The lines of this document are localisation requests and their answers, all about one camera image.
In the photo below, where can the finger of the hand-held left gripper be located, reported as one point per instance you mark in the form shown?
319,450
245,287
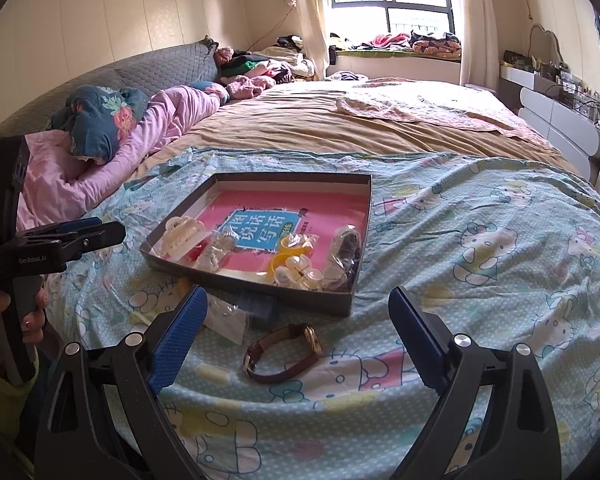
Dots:
90,242
77,225

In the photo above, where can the dark shallow cardboard box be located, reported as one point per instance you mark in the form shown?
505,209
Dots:
260,290

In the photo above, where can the pink quilt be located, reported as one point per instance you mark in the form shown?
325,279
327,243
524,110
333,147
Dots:
145,135

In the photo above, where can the cat print light blue bedsheet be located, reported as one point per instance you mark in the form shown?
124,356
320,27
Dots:
455,270

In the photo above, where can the tan bedsheet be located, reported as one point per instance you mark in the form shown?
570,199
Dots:
320,120

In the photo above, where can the grey quilted headboard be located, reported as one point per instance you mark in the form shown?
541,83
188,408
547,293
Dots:
145,67

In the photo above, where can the cream curtain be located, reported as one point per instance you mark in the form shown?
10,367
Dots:
310,15
475,20

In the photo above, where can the teal floral pillow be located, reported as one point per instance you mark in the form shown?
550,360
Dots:
102,120

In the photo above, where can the brown leather wristwatch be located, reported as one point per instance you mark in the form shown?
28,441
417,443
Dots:
287,352

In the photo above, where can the clothes on window sill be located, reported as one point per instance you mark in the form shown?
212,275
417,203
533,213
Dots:
405,44

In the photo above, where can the clear plastic hair clip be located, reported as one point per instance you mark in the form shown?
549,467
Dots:
300,272

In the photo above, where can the pink book with blue label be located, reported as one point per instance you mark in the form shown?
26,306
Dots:
260,215

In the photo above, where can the white vanity table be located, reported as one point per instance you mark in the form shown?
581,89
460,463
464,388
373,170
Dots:
555,115

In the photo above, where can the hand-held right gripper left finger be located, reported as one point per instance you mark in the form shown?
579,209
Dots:
179,340

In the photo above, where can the pile of clothes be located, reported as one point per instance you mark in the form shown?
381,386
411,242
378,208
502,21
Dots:
265,70

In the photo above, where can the earring card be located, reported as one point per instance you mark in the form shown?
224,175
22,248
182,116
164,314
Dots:
225,317

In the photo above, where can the vanity mirror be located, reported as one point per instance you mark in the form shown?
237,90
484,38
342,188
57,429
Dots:
545,45

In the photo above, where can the plastic bag of dark beads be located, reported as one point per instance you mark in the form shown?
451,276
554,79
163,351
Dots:
345,255

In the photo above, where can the cream hair claw clip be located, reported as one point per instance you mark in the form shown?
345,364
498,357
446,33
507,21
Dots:
185,237

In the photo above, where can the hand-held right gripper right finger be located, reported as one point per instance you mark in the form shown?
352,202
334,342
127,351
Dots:
416,340

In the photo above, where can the yellow hair clip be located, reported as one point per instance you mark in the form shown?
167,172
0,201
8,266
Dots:
287,250

